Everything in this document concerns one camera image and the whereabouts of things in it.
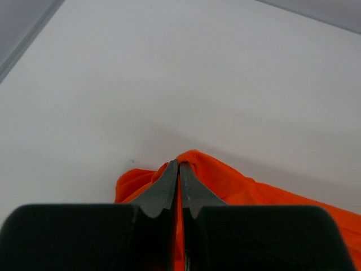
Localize orange t shirt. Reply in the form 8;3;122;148
115;150;360;270

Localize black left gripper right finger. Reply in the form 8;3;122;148
179;162;356;270

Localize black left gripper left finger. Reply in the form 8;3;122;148
1;160;178;270

